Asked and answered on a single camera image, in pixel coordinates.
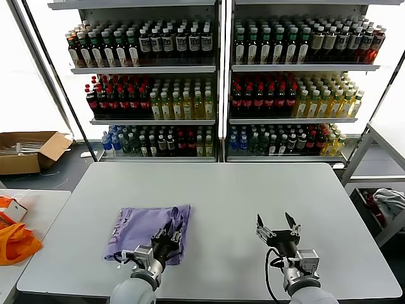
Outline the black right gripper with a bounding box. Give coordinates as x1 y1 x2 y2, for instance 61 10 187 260
255 212 302 256

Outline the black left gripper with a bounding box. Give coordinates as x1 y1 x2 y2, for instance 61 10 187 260
151 221 184 263

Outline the purple t-shirt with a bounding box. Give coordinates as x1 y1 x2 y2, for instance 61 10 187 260
103 204 192 266

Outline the black storage bin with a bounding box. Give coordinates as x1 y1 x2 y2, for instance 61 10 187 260
350 187 405 238

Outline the red garment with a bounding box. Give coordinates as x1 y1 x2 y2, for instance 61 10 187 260
363 189 386 228

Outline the grey white garment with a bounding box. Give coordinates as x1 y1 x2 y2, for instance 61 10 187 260
372 188 405 222

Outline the crumpled clear plastic wrap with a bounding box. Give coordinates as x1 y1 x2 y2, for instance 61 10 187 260
9 189 32 203

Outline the orange fabric bag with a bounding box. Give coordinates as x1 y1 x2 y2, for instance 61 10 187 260
0 195 43 266

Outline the small white carton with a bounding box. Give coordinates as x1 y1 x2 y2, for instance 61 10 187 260
0 199 28 222

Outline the grey metal shelf unit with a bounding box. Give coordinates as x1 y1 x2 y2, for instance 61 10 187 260
47 0 223 163
225 0 405 165

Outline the brown cardboard box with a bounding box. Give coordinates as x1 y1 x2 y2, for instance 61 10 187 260
0 131 74 175

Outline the white packing material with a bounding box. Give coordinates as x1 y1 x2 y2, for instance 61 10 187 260
0 141 48 156

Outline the dark tea bottle green label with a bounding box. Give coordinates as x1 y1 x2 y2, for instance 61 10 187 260
272 27 286 64
259 27 273 64
297 27 312 64
113 30 127 68
233 27 247 64
77 31 91 68
100 30 115 68
87 30 103 68
246 27 259 64
285 27 299 64
125 29 140 67

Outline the dark bottle beige label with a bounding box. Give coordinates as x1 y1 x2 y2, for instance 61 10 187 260
322 26 337 61
309 26 325 61

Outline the dark bottle blue-white label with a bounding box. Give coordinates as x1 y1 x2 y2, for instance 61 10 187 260
335 26 349 61
187 27 201 60
149 27 163 60
359 26 374 63
161 27 174 60
200 27 213 59
175 27 188 60
347 26 362 61
138 28 152 60

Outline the brown tea bottle white label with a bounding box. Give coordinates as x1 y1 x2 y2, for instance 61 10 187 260
66 33 80 68

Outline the red drink bottle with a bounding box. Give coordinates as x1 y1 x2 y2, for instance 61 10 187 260
368 27 386 63

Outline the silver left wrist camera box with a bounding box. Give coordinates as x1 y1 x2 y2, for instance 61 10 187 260
132 245 154 265

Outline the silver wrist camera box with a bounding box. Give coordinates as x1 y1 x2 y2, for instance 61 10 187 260
296 249 320 272
132 245 154 265

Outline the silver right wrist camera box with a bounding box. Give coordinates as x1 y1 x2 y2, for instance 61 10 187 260
296 249 320 272

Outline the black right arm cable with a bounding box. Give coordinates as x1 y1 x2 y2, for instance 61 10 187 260
265 248 285 301

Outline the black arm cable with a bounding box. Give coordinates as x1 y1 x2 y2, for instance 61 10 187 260
113 251 137 265
265 248 285 301

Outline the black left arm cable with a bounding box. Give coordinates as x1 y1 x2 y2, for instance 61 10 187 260
113 251 137 265

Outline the grey metal frame cart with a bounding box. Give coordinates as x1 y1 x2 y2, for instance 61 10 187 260
340 122 405 248

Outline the dark slanted frame post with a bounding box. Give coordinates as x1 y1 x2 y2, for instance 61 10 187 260
20 0 99 162
343 50 405 174

